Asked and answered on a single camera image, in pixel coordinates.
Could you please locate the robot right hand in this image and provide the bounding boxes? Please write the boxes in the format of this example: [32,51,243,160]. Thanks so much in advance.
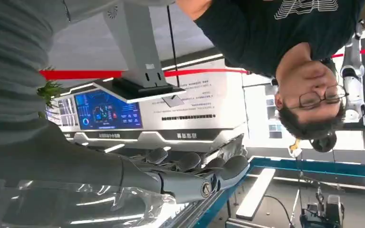
[0,119,251,205]

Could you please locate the blue display screen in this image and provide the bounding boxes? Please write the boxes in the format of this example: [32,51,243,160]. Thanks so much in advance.
[74,89,144,131]

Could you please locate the green plant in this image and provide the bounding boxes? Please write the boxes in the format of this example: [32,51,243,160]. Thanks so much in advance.
[37,65,63,119]

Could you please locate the red barrier belt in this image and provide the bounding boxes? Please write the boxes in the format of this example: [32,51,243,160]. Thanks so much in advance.
[39,46,365,81]

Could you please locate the grey kiosk stand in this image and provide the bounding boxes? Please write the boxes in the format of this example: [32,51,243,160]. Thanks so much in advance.
[63,0,187,104]

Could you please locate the white exhibit display console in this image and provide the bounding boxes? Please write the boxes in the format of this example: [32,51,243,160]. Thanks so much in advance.
[45,69,250,152]

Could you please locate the white bench plank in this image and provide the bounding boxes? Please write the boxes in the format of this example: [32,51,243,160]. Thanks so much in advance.
[235,168,276,221]

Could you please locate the person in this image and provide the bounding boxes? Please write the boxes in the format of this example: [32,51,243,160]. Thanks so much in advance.
[175,0,365,154]

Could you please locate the blue framed table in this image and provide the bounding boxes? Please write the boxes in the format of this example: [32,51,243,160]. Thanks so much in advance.
[194,156,365,228]

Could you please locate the person's glasses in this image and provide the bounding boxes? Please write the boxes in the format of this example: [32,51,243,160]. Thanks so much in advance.
[292,84,350,110]

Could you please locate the dark wheeled equipment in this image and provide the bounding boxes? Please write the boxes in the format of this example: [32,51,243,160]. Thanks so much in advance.
[298,188,346,228]

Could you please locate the white humanoid robot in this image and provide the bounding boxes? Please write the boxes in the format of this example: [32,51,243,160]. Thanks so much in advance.
[339,19,365,124]

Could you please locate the black stanchion post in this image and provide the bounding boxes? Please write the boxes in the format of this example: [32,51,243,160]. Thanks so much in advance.
[166,4,181,88]

